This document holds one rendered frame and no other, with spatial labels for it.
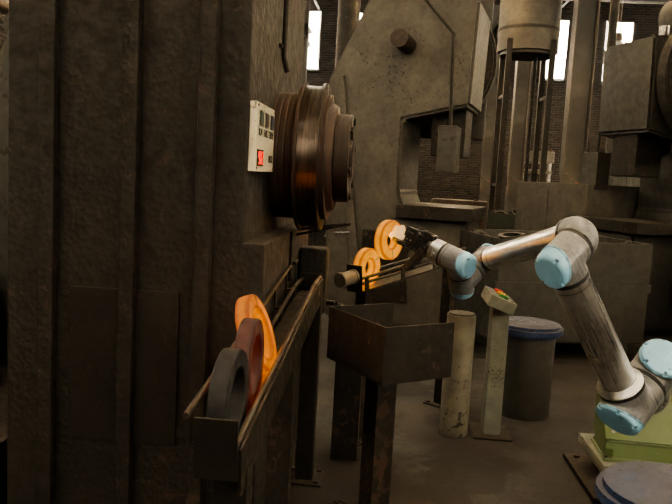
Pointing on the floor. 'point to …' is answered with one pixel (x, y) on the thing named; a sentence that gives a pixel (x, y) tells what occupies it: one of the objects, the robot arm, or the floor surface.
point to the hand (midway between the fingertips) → (389, 235)
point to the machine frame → (134, 234)
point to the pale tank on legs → (527, 36)
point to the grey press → (640, 154)
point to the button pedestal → (494, 369)
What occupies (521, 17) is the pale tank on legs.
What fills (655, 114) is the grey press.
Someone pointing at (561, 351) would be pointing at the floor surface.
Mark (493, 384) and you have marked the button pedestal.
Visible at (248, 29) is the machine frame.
